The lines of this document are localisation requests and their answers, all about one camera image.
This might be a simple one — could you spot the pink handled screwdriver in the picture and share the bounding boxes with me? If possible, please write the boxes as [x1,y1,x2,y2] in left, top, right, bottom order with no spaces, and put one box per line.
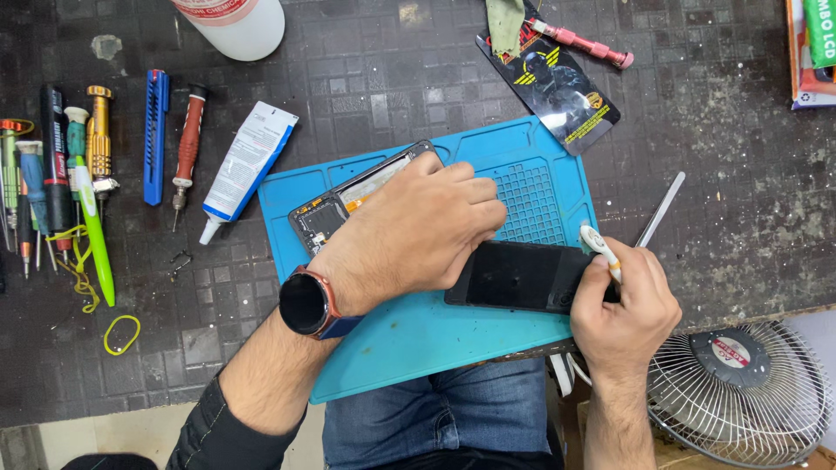
[525,17,635,71]

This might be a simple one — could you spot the blue utility knife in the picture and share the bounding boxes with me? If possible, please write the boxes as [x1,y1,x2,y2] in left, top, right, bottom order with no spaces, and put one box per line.
[143,68,171,207]

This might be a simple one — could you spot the flat metal spudger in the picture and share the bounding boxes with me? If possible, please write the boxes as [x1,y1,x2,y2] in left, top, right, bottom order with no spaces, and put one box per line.
[634,171,687,249]

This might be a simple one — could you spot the green orange-capped screwdriver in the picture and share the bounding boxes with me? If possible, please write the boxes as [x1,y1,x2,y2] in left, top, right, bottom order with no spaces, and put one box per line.
[0,118,35,254]

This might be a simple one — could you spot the white blue glue tube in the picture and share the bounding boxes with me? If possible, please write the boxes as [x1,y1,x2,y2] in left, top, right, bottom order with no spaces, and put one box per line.
[198,101,300,246]

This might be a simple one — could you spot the green cleaning cloth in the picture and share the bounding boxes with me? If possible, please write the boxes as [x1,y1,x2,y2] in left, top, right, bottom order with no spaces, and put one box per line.
[484,0,527,59]

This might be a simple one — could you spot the stack of colourful boxes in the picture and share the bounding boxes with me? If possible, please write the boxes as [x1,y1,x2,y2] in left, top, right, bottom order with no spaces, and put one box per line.
[785,0,836,111]

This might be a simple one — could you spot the black round smartwatch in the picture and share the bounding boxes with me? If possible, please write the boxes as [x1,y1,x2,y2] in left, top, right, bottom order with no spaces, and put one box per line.
[278,264,364,341]

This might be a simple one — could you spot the lime green pen tool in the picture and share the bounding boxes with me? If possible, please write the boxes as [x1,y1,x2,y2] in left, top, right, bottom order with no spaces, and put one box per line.
[73,154,117,308]

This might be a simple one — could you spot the white orange pry tool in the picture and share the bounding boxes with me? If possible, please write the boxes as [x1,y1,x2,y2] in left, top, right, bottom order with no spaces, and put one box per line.
[579,225,623,285]

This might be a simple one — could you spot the person's blue jeans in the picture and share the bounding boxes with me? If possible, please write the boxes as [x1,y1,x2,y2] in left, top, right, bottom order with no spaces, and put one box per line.
[321,357,553,470]

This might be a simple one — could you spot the person's right hand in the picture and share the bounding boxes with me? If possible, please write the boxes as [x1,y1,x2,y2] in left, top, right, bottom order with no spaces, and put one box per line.
[570,238,684,381]

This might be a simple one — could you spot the tangled yellow rubber bands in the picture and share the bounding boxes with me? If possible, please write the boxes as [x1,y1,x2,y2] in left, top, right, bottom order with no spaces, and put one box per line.
[44,224,101,315]

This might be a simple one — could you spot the blue handled screwdriver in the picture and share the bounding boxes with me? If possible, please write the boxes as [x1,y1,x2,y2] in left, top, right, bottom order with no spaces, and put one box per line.
[15,140,52,272]

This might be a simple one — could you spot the slim black orange screwdriver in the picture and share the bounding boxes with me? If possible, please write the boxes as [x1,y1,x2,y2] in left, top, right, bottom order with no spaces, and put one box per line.
[16,176,34,280]

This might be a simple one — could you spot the white wire-guard fan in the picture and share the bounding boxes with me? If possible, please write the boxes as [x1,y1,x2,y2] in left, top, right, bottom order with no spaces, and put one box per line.
[645,319,834,468]

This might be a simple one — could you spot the white plastic bottle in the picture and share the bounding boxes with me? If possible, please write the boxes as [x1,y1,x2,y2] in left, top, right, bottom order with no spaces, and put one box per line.
[170,0,287,63]

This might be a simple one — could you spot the black printed packaging card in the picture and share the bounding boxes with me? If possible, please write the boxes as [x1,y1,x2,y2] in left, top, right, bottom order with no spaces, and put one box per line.
[475,0,622,157]

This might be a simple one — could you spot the teal white-capped screwdriver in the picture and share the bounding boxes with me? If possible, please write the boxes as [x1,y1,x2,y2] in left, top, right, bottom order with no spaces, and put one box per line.
[63,106,90,197]

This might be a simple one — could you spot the gold metal screwdriver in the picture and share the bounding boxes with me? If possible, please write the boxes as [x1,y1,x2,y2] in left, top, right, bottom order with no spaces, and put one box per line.
[85,84,121,218]

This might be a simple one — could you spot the black phone frame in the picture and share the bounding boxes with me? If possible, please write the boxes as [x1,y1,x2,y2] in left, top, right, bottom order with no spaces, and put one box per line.
[288,140,438,257]

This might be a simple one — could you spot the blue silicone repair mat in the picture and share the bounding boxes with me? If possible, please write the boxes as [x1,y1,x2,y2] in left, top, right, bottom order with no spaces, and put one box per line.
[257,115,599,405]

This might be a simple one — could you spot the yellow rubber band loop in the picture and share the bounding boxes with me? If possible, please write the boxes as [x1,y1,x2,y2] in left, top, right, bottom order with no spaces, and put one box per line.
[102,314,142,357]

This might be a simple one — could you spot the person's left hand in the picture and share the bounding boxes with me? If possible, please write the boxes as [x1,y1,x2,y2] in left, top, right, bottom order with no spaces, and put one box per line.
[306,152,508,319]

